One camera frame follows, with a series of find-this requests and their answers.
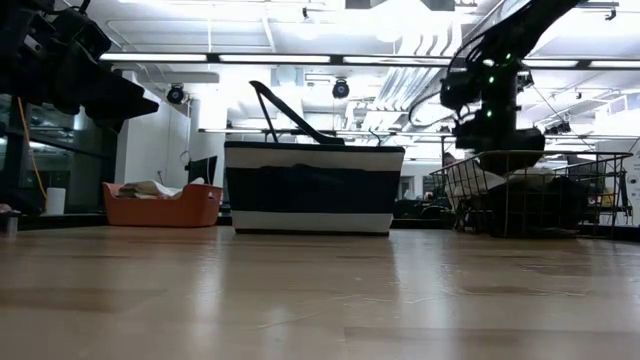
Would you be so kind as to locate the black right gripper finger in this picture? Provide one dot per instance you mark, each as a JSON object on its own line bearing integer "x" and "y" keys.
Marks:
{"x": 495, "y": 164}
{"x": 525, "y": 164}

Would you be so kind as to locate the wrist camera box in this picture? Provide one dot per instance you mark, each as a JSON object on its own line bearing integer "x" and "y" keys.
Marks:
{"x": 460, "y": 90}
{"x": 82, "y": 32}

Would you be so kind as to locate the black overhead camera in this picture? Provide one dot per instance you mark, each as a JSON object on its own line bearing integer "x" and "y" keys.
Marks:
{"x": 176, "y": 94}
{"x": 340, "y": 89}
{"x": 559, "y": 128}
{"x": 524, "y": 81}

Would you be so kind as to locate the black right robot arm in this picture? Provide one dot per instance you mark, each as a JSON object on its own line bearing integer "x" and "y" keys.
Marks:
{"x": 525, "y": 25}

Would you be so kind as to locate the small grey container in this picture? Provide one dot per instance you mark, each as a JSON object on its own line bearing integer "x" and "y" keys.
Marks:
{"x": 10, "y": 222}

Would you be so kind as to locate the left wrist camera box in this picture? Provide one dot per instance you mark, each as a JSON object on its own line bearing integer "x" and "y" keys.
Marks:
{"x": 82, "y": 32}

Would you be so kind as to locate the white cloth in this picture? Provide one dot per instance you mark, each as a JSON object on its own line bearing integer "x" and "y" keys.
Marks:
{"x": 150, "y": 189}
{"x": 470, "y": 182}

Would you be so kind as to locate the black monitor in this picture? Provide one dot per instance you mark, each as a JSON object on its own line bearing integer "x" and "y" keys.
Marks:
{"x": 202, "y": 171}

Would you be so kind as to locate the orange plastic bin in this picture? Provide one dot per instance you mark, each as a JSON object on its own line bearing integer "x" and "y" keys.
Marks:
{"x": 165, "y": 210}

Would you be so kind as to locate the person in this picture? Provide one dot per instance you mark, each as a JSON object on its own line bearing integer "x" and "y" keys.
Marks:
{"x": 448, "y": 159}

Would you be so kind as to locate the black white striped tote basket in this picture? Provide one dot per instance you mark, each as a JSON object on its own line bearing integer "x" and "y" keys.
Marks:
{"x": 310, "y": 157}

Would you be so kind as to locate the white paper roll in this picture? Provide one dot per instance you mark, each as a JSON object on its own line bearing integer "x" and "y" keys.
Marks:
{"x": 55, "y": 201}

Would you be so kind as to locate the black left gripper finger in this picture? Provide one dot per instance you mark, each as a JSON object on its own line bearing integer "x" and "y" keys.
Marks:
{"x": 122, "y": 110}
{"x": 112, "y": 80}

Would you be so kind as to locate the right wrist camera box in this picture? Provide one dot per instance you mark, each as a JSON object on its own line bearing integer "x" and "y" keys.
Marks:
{"x": 460, "y": 90}

